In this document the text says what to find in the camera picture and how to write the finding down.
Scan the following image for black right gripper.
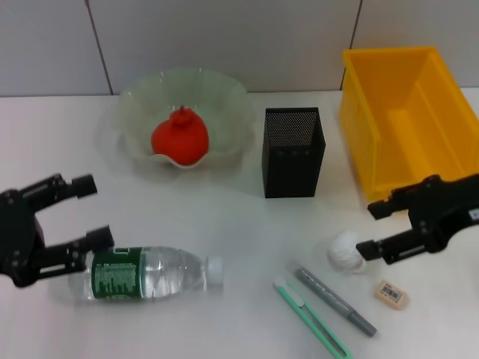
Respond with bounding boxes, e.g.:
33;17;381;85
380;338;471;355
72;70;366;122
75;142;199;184
355;174;479;266

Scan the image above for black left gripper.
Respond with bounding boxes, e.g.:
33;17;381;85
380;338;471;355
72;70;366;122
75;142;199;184
0;172;115;289

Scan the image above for white paper ball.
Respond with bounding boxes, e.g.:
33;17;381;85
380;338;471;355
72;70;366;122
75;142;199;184
327;230;368;275

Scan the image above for beige eraser with barcode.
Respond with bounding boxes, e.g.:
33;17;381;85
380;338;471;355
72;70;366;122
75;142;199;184
373;279;410;310

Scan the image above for clear green-label water bottle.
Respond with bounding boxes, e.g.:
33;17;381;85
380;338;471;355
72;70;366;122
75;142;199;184
69;245;225;304

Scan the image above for mint green utility knife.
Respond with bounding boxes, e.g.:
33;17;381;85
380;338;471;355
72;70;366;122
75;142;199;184
272;275;355;359

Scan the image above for red-orange toy fruit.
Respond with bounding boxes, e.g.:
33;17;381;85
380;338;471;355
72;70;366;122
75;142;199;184
150;105;210;167

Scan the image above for grey marker pen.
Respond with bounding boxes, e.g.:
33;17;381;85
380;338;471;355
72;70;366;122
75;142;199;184
286;260;378;338

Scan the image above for black mesh pen holder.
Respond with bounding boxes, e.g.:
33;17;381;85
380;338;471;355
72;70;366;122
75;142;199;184
260;107;327;199

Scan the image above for pale green glass fruit bowl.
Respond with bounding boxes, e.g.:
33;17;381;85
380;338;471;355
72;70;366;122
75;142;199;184
117;67;256;171

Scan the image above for yellow plastic bin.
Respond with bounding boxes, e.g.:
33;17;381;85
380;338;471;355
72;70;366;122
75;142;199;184
338;45;479;209

